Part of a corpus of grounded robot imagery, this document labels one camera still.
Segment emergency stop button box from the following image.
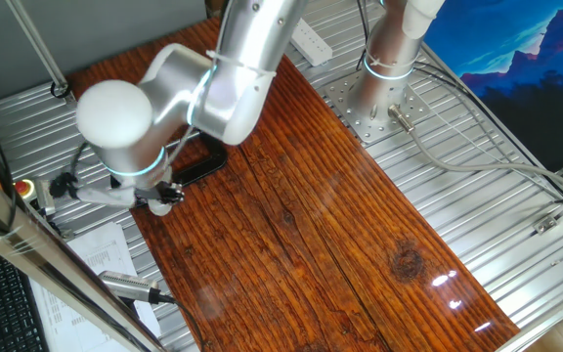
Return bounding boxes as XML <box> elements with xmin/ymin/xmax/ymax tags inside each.
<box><xmin>14</xmin><ymin>176</ymin><xmax>57</xmax><ymax>217</ymax></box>

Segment white light bulb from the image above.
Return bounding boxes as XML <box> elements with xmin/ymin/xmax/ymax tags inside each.
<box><xmin>147</xmin><ymin>198</ymin><xmax>174</xmax><ymax>217</ymax></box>

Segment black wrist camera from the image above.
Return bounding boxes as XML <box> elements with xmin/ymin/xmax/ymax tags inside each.
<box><xmin>49</xmin><ymin>170</ymin><xmax>80</xmax><ymax>200</ymax></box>

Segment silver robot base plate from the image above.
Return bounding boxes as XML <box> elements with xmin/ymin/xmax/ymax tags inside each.
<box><xmin>324</xmin><ymin>70</ymin><xmax>429</xmax><ymax>146</ymax></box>

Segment printed paper sheets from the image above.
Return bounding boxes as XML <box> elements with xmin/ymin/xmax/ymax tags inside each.
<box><xmin>29</xmin><ymin>222</ymin><xmax>163</xmax><ymax>352</ymax></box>

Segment black camera cable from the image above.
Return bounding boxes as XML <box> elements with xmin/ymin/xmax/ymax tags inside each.
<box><xmin>65</xmin><ymin>141</ymin><xmax>90</xmax><ymax>180</ymax></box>

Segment black C-clamp with steel screw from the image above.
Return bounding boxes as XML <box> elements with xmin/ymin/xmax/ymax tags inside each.
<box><xmin>108</xmin><ymin>130</ymin><xmax>229</xmax><ymax>206</ymax></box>

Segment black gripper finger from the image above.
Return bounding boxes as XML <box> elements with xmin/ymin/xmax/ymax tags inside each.
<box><xmin>157</xmin><ymin>181</ymin><xmax>186</xmax><ymax>205</ymax></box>

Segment thick grey cable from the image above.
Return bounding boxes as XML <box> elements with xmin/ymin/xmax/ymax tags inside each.
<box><xmin>387</xmin><ymin>104</ymin><xmax>563</xmax><ymax>198</ymax></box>

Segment small metal corner bracket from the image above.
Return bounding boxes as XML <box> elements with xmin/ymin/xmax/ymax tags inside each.
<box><xmin>534</xmin><ymin>215</ymin><xmax>559</xmax><ymax>236</ymax></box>

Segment large aluminium frame bar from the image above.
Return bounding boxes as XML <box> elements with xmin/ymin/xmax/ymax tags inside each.
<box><xmin>0</xmin><ymin>146</ymin><xmax>165</xmax><ymax>352</ymax></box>

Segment black cable loop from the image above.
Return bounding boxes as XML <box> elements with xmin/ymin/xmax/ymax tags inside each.
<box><xmin>49</xmin><ymin>79</ymin><xmax>73</xmax><ymax>100</ymax></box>

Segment thin aluminium strut with bracket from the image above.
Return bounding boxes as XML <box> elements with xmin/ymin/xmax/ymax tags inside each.
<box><xmin>5</xmin><ymin>0</ymin><xmax>77</xmax><ymax>107</ymax></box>

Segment black device cable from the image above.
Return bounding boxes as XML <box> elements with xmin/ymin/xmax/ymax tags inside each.
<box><xmin>157</xmin><ymin>291</ymin><xmax>208</xmax><ymax>351</ymax></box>

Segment white power strip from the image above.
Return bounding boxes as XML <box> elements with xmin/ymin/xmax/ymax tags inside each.
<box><xmin>288</xmin><ymin>18</ymin><xmax>334</xmax><ymax>67</ymax></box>

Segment silver handheld device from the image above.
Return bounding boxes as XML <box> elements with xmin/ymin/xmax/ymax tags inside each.
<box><xmin>98</xmin><ymin>270</ymin><xmax>163</xmax><ymax>305</ymax></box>

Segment brown wooden board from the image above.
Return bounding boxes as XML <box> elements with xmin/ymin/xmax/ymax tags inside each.
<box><xmin>68</xmin><ymin>17</ymin><xmax>521</xmax><ymax>352</ymax></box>

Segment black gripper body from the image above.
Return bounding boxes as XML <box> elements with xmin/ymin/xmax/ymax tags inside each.
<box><xmin>133</xmin><ymin>185</ymin><xmax>161</xmax><ymax>204</ymax></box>

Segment silver camera bracket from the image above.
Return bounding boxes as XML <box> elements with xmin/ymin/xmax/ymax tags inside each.
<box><xmin>74</xmin><ymin>184</ymin><xmax>137</xmax><ymax>209</ymax></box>

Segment blue mountain poster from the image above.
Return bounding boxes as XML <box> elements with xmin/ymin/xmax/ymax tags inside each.
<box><xmin>422</xmin><ymin>0</ymin><xmax>563</xmax><ymax>172</ymax></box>

